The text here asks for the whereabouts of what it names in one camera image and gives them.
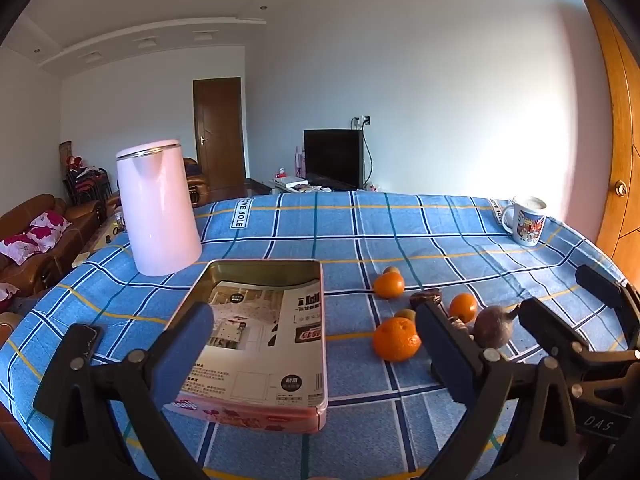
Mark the stack of dark chairs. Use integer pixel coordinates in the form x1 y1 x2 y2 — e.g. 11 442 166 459
62 165 113 207

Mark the dark brown door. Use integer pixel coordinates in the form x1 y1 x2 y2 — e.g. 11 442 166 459
193 77 246 192

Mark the brown leather armchair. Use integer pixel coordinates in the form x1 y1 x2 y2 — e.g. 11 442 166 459
182 157 213 207

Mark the pink floral pillow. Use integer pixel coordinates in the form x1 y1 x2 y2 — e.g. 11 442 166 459
0 211 71 266

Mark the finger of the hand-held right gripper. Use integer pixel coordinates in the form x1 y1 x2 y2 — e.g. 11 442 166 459
518 299 640 363
575 265 640 351

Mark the pink tin box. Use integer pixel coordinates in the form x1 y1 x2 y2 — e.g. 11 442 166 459
162 259 329 434

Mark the printed white mug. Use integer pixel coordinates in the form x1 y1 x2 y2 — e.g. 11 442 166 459
501 196 547 247

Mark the black television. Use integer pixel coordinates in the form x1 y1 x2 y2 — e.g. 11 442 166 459
303 129 364 191

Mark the pink electric kettle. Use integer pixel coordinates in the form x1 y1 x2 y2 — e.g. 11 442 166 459
116 139 203 277

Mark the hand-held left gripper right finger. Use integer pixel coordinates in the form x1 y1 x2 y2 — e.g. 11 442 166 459
415 302 583 480

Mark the orange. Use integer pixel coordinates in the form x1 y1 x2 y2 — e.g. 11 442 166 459
372 317 422 363
373 272 406 300
449 293 479 324

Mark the wooden coffee table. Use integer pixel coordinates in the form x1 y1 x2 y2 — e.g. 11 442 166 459
72 210 132 268

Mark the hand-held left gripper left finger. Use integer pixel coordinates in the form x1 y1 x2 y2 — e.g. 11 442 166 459
34 302 216 480

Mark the brown leather sofa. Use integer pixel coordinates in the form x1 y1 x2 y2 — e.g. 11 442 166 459
0 194 108 296

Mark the light wooden door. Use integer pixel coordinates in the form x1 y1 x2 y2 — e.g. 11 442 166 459
580 0 640 291

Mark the black power cable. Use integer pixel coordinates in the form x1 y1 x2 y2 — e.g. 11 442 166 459
362 125 377 192

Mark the tv stand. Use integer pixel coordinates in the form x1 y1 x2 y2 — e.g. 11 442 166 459
270 174 362 195

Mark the blue plaid tablecloth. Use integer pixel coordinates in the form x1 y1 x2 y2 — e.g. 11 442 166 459
0 191 628 480

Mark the purple passion fruit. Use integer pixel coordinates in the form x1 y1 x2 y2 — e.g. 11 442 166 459
472 304 519 350

